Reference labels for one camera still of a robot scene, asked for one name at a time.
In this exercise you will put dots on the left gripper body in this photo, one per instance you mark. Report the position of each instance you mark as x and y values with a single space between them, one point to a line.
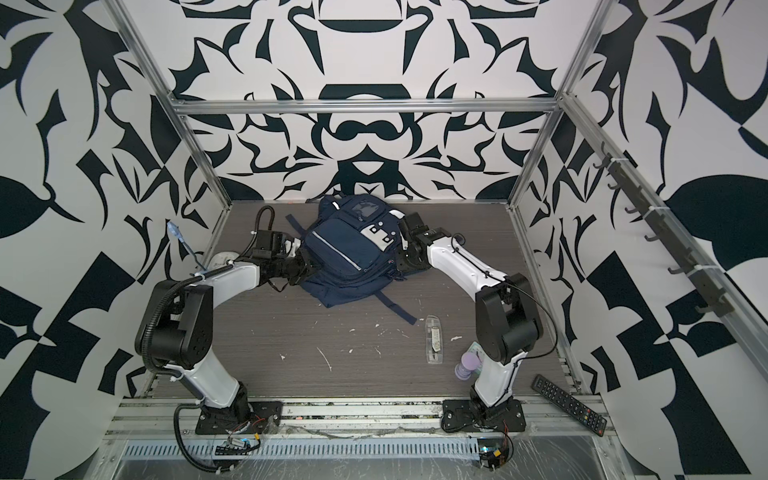
295 269

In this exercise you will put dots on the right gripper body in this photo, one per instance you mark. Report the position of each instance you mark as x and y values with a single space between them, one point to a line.
406 262

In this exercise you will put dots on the navy blue student backpack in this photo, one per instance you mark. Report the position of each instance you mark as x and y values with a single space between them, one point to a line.
353 243

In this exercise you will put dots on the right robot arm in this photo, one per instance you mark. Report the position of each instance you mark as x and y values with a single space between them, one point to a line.
508 320

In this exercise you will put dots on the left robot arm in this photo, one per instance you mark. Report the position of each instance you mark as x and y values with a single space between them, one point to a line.
175 337

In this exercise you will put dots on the white round alarm clock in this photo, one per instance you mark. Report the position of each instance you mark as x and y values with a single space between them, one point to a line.
221 259

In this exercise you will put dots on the clear plastic pen box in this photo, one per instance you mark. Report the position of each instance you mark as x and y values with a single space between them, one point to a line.
434 340

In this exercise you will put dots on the small green circuit board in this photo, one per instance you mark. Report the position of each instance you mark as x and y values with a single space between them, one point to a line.
494 455

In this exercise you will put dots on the black remote control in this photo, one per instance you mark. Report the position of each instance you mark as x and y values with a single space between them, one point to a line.
569 404

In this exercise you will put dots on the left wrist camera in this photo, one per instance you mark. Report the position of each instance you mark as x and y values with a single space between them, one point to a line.
271 244

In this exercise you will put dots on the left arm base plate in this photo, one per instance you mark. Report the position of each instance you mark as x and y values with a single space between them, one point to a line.
258 417

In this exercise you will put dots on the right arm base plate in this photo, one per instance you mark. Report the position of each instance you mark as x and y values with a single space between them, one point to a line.
465 415

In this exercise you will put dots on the white slotted cable duct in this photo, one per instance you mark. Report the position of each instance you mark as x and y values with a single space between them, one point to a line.
313 449

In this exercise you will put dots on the wall hook rack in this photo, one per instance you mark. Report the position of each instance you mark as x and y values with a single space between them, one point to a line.
690 260

